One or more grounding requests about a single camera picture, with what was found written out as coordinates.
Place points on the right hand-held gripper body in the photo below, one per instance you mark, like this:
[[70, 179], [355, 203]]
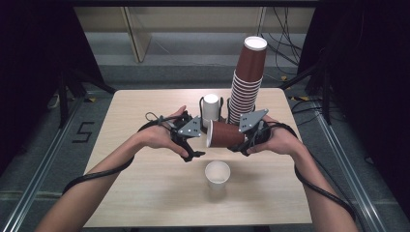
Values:
[[253, 122]]

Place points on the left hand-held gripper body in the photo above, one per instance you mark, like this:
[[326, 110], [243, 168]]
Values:
[[190, 129]]

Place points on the brown paper drinking cup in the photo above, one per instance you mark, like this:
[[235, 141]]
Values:
[[227, 133]]

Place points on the white paper cup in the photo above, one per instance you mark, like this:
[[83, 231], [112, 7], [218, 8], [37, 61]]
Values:
[[211, 108], [217, 174]]

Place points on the stack of brown cups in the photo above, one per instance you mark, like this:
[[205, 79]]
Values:
[[248, 80]]

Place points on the person's left hand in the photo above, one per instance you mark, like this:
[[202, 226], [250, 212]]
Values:
[[158, 137]]

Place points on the person's right hand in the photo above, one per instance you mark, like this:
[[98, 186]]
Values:
[[283, 140]]

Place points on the yellow black floor tape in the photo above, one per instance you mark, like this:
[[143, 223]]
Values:
[[298, 97]]

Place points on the black metal stand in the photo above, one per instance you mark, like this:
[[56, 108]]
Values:
[[325, 96], [64, 100]]

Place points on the beige wooden panel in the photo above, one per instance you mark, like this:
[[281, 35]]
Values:
[[137, 35]]

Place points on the black curtain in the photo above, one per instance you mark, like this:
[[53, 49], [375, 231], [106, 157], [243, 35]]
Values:
[[370, 80], [29, 64]]

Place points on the aluminium floor rail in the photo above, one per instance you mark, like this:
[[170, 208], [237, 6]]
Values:
[[347, 167], [42, 167]]

